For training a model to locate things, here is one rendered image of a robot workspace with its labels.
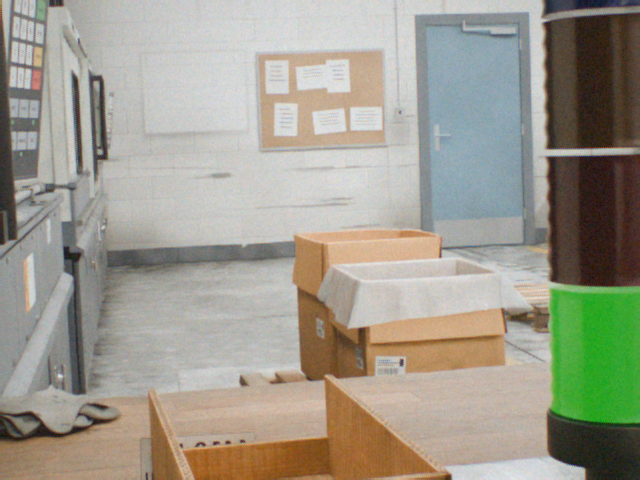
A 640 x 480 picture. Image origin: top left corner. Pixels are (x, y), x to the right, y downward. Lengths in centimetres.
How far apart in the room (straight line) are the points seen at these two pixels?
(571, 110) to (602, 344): 6
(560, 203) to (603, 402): 5
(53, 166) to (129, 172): 620
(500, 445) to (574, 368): 58
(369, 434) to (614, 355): 39
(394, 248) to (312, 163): 681
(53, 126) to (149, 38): 627
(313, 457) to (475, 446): 14
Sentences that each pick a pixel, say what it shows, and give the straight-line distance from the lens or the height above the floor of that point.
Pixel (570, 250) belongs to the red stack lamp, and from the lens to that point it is 32.
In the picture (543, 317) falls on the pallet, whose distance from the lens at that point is 682.
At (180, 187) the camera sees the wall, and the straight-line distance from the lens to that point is 1131.
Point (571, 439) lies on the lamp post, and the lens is 33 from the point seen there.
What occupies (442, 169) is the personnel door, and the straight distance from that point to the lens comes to 1165.
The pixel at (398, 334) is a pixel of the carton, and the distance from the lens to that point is 404.
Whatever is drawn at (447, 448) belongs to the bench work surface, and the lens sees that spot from 89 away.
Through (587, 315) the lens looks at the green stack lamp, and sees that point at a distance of 32.
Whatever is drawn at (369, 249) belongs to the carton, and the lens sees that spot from 462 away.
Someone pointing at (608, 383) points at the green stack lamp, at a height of 106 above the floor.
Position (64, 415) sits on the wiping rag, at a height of 91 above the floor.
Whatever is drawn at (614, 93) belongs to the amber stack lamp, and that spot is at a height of 113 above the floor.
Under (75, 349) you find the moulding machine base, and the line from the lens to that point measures 518.
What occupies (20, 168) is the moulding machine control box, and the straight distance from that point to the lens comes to 151.
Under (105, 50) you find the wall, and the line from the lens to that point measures 1133.
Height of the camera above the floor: 113
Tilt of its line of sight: 5 degrees down
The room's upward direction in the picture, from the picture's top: 2 degrees counter-clockwise
